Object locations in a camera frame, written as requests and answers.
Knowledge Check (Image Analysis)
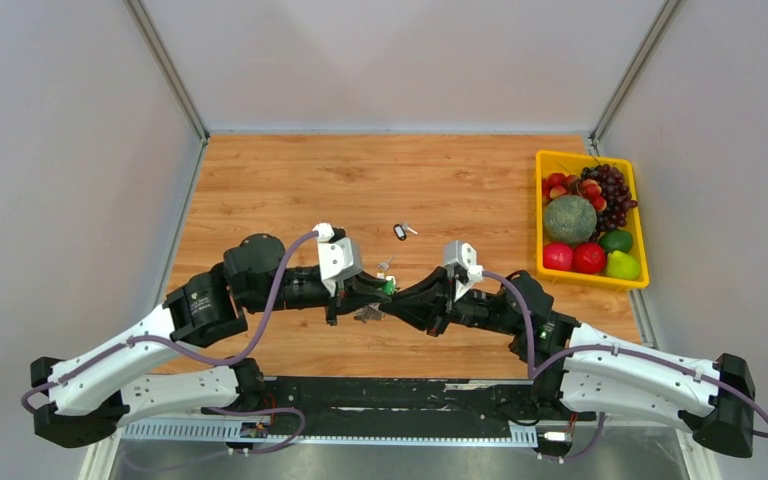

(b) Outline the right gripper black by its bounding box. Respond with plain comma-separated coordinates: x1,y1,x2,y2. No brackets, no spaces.
378,268,517,339

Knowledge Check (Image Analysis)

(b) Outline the green tagged key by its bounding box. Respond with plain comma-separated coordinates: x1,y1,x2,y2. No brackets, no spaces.
382,279,398,295

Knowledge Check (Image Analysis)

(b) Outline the large silver keyring with clips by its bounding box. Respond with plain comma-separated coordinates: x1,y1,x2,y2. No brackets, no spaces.
353,305,386,323

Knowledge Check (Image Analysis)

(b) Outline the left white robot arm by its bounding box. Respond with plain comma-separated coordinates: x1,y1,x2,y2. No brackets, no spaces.
30,224,393,448

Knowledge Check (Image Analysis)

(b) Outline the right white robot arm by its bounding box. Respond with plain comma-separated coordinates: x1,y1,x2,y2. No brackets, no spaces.
381,268,755,458

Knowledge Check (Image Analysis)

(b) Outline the yellow tagged key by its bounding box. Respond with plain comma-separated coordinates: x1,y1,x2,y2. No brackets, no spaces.
376,256,395,274

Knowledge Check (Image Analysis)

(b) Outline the black tagged key loose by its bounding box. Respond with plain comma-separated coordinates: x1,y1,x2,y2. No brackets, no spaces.
392,223,418,241

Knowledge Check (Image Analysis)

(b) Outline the red apple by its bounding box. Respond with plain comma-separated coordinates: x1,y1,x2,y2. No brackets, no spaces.
542,242,574,271
572,243,607,275

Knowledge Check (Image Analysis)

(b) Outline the green melon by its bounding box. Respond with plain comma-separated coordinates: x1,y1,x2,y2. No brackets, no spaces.
542,196,597,245

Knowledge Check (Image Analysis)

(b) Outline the red strawberries pile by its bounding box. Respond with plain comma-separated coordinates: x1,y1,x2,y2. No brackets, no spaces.
540,172,608,212

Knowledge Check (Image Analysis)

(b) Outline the yellow plastic fruit bin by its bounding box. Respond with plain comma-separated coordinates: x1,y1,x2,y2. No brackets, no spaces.
535,150,650,291

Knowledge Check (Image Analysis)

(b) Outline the green pear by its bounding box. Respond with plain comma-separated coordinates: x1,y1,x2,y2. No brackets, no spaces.
604,250,641,281

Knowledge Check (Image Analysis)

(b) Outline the green avocado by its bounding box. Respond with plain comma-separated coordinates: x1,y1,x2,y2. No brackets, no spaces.
598,230,634,254

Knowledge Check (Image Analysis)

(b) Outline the dark grape bunch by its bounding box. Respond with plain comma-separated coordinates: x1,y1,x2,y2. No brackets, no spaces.
577,163,638,235

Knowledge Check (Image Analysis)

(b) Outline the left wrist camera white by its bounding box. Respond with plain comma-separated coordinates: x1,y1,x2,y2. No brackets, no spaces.
313,223,363,297

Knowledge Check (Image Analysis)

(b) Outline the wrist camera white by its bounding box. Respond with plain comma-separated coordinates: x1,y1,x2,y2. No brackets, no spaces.
443,240,484,303
313,223,363,297

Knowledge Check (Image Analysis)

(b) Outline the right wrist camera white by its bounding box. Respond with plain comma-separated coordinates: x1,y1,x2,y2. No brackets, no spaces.
443,240,484,303

